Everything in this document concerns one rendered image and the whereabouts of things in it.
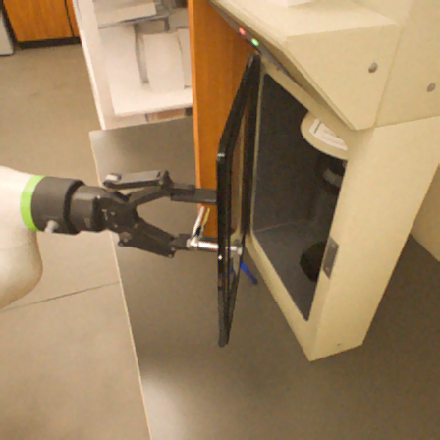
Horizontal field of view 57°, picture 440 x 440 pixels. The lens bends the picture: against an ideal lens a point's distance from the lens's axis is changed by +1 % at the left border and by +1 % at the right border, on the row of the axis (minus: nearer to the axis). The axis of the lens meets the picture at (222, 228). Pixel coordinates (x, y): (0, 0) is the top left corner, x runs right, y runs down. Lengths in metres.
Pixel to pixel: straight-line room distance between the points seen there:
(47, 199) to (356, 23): 0.48
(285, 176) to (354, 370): 0.39
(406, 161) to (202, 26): 0.40
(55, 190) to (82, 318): 1.46
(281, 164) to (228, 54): 0.22
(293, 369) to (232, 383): 0.11
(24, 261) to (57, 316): 1.39
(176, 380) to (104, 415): 1.07
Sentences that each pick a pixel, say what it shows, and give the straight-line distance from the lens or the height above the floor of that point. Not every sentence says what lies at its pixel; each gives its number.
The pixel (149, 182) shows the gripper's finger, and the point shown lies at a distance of 0.59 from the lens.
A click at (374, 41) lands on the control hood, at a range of 0.41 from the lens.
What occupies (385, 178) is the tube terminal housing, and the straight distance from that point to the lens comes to 0.52.
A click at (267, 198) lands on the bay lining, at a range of 0.84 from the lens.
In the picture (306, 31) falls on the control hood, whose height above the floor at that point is 1.51.
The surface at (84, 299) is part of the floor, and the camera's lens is 2.16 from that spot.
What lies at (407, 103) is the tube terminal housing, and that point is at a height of 1.43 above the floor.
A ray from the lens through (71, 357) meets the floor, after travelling 1.98.
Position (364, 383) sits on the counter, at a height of 0.94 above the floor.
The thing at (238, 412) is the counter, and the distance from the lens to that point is 0.73.
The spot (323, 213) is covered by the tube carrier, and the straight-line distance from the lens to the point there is 0.70.
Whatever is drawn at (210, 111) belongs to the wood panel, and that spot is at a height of 1.27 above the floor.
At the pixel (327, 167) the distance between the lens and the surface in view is 0.67.
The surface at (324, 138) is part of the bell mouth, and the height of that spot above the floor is 1.33.
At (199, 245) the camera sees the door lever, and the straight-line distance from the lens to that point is 0.59.
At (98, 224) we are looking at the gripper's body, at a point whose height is 1.19.
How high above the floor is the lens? 1.61
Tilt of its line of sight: 42 degrees down
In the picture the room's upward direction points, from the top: straight up
